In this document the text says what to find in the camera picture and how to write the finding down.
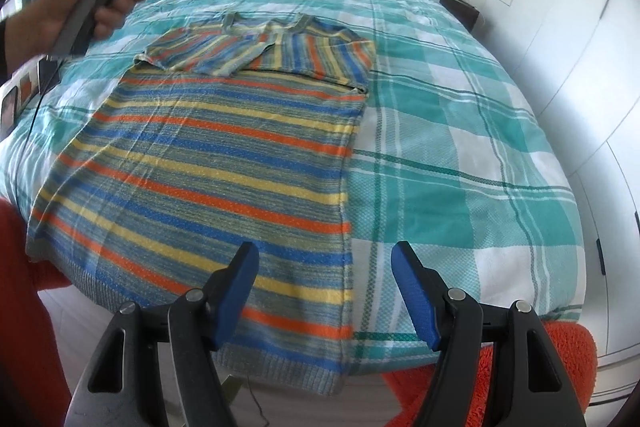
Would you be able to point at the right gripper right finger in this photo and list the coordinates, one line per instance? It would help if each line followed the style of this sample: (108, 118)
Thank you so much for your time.
(528, 385)

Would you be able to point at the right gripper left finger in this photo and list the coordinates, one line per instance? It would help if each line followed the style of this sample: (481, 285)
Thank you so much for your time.
(121, 384)

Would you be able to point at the striped knit sweater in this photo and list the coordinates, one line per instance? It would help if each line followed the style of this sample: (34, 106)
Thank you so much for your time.
(223, 133)

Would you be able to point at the person's left hand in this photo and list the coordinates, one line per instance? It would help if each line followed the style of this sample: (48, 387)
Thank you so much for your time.
(31, 32)

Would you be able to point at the orange fleece trouser leg left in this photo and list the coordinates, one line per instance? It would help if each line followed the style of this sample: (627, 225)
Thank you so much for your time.
(34, 391)

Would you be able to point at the patterned cushion at bedside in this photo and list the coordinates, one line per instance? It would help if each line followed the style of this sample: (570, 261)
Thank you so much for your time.
(36, 77)

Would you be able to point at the teal plaid bed cover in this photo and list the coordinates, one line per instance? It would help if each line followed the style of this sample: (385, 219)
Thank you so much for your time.
(449, 158)

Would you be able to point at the dark bedside table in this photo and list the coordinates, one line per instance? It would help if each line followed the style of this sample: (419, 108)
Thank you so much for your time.
(464, 12)

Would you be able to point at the white wardrobe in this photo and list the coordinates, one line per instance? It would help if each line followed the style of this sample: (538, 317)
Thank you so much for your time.
(577, 63)

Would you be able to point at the yellow green stool frame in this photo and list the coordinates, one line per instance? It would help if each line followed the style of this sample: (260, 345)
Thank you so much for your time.
(230, 386)

